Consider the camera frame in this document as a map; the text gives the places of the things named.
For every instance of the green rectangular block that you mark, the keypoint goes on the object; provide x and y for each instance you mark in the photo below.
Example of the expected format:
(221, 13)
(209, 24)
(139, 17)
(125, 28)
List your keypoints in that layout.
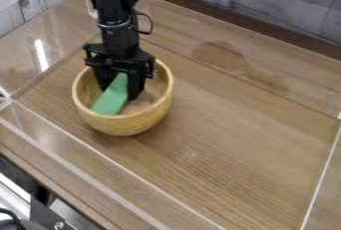
(114, 96)

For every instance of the black metal frame bracket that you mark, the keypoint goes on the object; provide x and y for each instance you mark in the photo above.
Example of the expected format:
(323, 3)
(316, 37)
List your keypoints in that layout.
(56, 216)

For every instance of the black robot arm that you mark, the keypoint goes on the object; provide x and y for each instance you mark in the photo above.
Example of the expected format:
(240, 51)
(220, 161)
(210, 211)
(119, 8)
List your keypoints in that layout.
(119, 12)

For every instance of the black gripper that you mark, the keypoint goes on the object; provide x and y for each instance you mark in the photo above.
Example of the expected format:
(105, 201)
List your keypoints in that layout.
(118, 54)

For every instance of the clear acrylic tray wall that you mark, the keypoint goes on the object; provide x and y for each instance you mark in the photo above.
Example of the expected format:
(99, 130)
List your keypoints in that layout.
(245, 156)

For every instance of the wooden bowl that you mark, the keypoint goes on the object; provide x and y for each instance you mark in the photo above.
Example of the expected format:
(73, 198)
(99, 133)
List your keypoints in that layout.
(139, 115)

